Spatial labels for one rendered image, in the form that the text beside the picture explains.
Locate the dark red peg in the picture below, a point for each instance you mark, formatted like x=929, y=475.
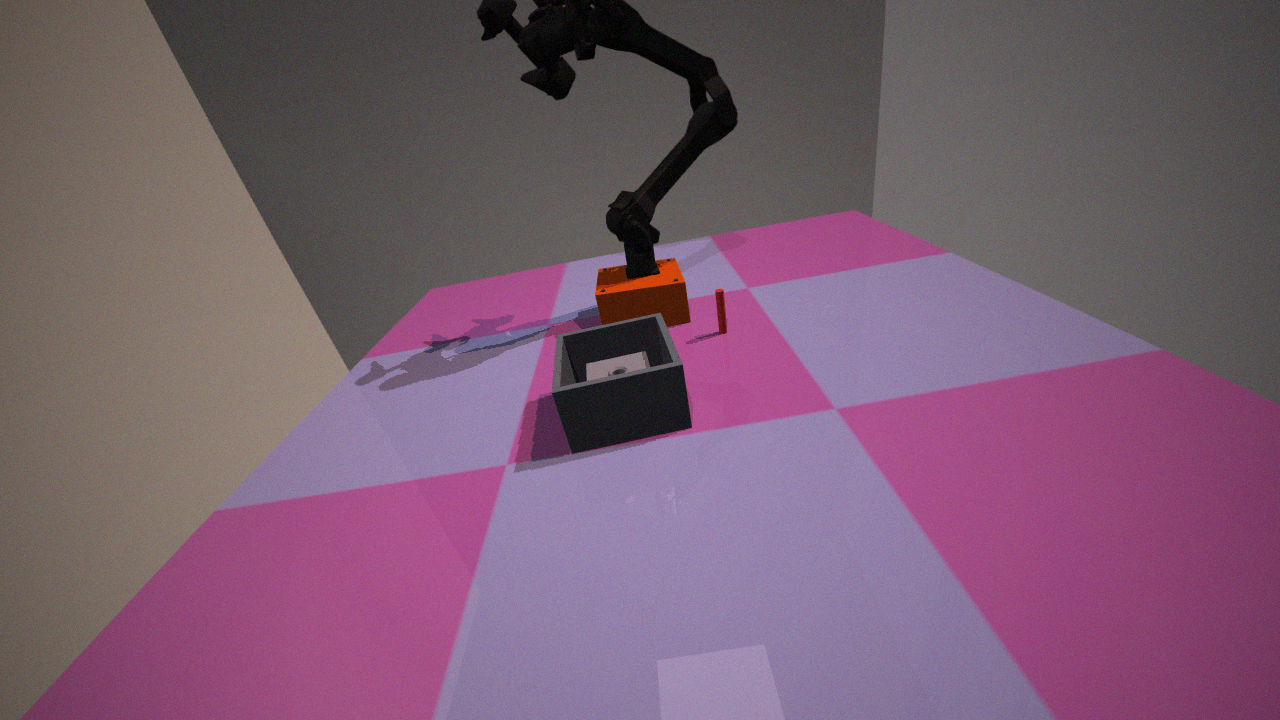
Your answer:
x=721, y=311

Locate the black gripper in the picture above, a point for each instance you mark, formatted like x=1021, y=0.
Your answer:
x=553, y=75

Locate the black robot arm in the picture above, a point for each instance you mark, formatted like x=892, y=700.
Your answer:
x=616, y=25

